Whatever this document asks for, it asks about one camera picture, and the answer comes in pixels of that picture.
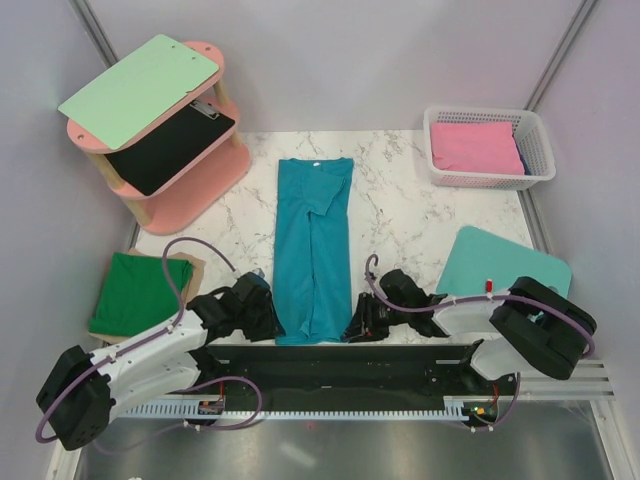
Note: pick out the light green clipboard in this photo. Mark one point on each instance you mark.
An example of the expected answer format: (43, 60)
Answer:
(140, 91)

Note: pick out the blue folded cloth in basket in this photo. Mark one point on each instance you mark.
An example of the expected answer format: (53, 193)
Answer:
(522, 159)

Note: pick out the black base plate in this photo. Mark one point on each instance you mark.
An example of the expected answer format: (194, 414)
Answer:
(407, 370)

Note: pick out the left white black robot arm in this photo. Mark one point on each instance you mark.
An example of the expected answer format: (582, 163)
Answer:
(86, 391)

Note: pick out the aluminium rail frame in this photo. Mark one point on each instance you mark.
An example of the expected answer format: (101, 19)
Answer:
(589, 383)

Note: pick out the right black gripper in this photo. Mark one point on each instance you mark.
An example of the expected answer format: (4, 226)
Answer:
(363, 327)

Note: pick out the green t shirt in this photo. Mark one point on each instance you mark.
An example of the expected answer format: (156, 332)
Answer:
(136, 294)

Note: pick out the white slotted cable duct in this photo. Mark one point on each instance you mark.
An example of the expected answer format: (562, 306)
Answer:
(323, 407)

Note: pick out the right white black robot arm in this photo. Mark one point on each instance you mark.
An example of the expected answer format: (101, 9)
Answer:
(527, 326)

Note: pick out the pink three-tier wooden shelf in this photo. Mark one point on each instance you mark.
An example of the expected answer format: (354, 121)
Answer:
(197, 186)

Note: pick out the black clipboard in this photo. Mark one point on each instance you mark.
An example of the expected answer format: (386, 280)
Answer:
(151, 162)

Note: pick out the teal t shirt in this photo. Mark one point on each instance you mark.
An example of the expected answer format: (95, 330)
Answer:
(312, 278)

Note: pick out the pink folded t shirt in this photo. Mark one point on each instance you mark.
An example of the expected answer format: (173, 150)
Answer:
(486, 148)

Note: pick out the turquoise plastic board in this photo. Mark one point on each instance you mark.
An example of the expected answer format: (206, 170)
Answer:
(478, 256)

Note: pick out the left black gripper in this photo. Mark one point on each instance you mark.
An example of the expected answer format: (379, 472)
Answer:
(270, 326)

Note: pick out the white plastic basket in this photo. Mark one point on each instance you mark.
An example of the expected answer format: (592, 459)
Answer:
(528, 130)

